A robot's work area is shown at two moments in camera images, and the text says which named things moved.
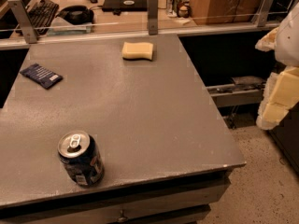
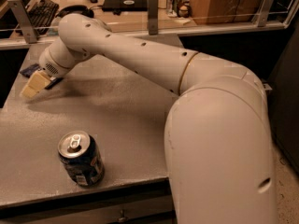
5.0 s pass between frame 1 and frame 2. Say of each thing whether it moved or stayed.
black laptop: stayed
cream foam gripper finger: moved
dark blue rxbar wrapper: stayed
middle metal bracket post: stayed
